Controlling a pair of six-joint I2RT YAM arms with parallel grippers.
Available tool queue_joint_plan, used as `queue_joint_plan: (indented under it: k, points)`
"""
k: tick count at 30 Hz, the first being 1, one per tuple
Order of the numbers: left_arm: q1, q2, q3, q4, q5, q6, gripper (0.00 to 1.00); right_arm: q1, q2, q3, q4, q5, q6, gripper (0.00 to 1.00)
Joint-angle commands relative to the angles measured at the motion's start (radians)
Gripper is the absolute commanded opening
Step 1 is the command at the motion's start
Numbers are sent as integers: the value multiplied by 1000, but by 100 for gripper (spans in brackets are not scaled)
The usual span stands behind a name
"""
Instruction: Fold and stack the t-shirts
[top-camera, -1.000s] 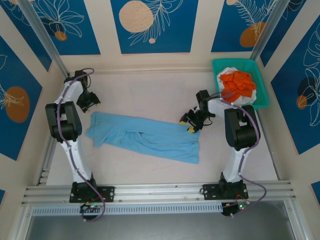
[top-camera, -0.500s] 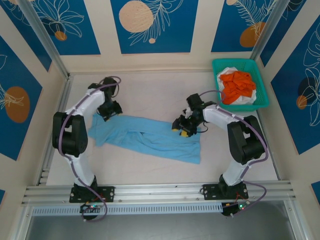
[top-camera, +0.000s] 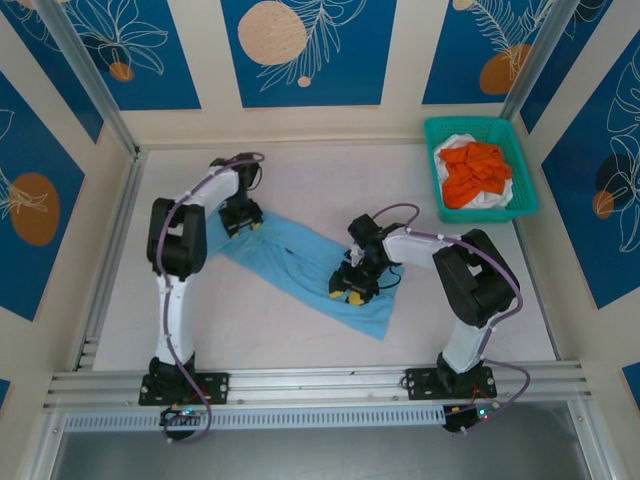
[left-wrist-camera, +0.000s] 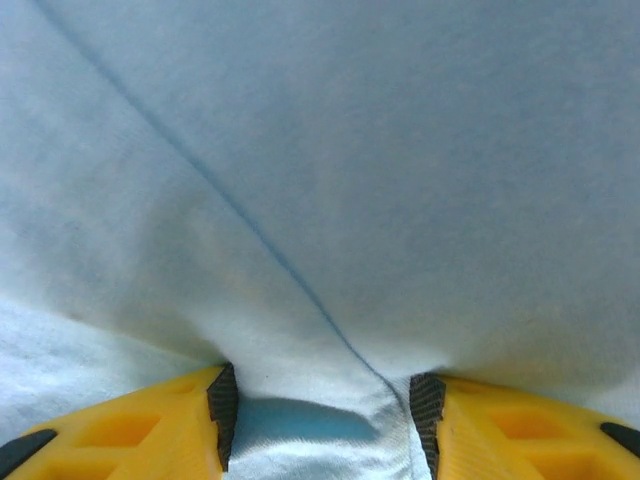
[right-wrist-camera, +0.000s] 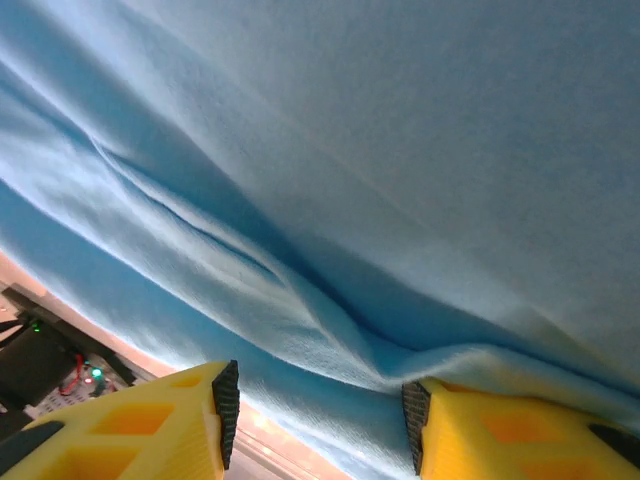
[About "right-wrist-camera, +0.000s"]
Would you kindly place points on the light blue t-shirt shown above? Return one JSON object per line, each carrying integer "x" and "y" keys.
{"x": 350, "y": 175}

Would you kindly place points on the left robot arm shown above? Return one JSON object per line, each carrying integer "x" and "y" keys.
{"x": 30, "y": 360}

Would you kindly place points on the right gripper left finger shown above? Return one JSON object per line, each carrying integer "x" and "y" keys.
{"x": 125, "y": 435}

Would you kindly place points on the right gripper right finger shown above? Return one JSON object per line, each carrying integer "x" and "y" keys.
{"x": 525, "y": 440}

